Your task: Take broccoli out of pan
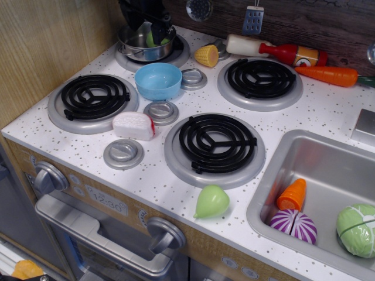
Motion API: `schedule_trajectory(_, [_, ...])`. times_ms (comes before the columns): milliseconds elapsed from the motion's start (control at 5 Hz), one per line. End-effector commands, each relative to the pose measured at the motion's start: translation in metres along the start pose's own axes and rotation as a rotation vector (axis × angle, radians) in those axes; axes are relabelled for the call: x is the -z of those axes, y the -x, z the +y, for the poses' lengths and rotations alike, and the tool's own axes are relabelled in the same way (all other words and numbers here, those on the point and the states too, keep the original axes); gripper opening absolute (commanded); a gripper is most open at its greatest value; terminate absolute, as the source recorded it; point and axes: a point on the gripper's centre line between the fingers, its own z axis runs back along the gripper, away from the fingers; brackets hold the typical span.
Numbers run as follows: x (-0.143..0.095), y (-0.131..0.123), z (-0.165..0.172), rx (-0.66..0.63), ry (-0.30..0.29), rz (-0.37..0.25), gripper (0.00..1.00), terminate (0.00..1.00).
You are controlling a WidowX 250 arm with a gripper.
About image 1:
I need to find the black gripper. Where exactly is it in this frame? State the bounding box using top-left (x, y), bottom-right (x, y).
top-left (118, 0), bottom-right (173, 44)

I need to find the green toy broccoli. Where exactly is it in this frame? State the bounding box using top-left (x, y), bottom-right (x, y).
top-left (146, 32), bottom-right (170, 48)

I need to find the small steel pan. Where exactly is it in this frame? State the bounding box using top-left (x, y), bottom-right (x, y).
top-left (118, 22), bottom-right (176, 61)

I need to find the hanging silver strainer ladle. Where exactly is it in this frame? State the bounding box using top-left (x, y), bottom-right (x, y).
top-left (186, 0), bottom-right (213, 22)

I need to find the light blue plastic bowl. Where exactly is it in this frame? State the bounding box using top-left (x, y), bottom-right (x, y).
top-left (134, 63), bottom-right (182, 101)

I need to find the yellow toy corn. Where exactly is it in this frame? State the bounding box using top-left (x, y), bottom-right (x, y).
top-left (194, 44), bottom-right (219, 67)

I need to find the silver stove knob back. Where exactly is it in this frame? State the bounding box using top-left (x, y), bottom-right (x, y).
top-left (181, 68), bottom-right (207, 91)

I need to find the silver stove knob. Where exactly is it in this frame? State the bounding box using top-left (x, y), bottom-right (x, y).
top-left (103, 139), bottom-right (144, 170)
top-left (207, 39), bottom-right (230, 61)
top-left (144, 101), bottom-right (179, 126)
top-left (181, 68), bottom-right (207, 91)

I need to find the silver stove knob rear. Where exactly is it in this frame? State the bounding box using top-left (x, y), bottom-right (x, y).
top-left (207, 39), bottom-right (230, 61)

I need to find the white toy bottle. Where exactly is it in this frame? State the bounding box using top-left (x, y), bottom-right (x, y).
top-left (226, 34), bottom-right (270, 57)

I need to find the silver stove knob middle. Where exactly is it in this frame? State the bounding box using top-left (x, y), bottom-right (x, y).
top-left (144, 101), bottom-right (179, 126)

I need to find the hanging silver slotted spatula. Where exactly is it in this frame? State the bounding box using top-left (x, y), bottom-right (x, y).
top-left (242, 1), bottom-right (264, 35)

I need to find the white red toy radish slice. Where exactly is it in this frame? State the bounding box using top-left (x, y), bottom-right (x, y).
top-left (112, 112), bottom-right (155, 141)

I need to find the front left black burner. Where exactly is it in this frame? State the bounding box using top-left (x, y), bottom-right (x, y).
top-left (47, 74), bottom-right (139, 135)

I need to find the black burner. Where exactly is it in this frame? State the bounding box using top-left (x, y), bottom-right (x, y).
top-left (164, 113), bottom-right (266, 189)
top-left (217, 57), bottom-right (303, 112)
top-left (47, 74), bottom-right (139, 135)

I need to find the back right black burner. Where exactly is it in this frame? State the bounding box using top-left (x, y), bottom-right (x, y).
top-left (217, 57), bottom-right (303, 112)

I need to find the silver stove knob front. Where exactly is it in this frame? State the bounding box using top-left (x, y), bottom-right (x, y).
top-left (103, 139), bottom-right (144, 170)

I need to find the front right black burner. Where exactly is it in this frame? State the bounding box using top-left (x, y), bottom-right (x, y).
top-left (164, 113), bottom-right (266, 189)

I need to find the red toy ketchup bottle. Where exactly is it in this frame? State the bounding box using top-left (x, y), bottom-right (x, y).
top-left (258, 43), bottom-right (328, 67)

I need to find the light green toy pear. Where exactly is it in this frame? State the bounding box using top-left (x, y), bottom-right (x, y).
top-left (193, 184), bottom-right (230, 218)

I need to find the left silver oven knob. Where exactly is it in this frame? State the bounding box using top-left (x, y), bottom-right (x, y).
top-left (34, 161), bottom-right (69, 194)

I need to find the silver oven knob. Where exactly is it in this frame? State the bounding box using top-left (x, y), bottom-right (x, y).
top-left (146, 217), bottom-right (186, 254)
top-left (34, 161), bottom-right (69, 194)

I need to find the right silver oven knob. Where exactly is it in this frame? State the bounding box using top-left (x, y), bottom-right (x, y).
top-left (146, 217), bottom-right (186, 254)

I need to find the hanging silver spoon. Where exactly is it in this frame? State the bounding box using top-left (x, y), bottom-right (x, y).
top-left (367, 42), bottom-right (375, 65)

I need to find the orange toy carrot piece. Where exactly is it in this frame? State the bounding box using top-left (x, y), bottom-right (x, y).
top-left (277, 179), bottom-right (306, 211)

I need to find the silver faucet base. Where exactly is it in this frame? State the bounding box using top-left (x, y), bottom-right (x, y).
top-left (352, 109), bottom-right (375, 146)

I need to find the silver sink basin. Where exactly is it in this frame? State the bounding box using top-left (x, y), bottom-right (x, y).
top-left (247, 130), bottom-right (374, 280)

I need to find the purple striped toy onion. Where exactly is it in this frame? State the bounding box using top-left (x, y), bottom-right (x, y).
top-left (270, 209), bottom-right (318, 244)

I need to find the green toy cabbage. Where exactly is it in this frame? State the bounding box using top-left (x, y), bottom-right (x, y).
top-left (336, 204), bottom-right (374, 258)

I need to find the yellow toy on floor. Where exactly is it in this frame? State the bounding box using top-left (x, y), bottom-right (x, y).
top-left (11, 260), bottom-right (44, 280)

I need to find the silver oven door handle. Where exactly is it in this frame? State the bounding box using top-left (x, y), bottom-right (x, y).
top-left (35, 196), bottom-right (173, 280)

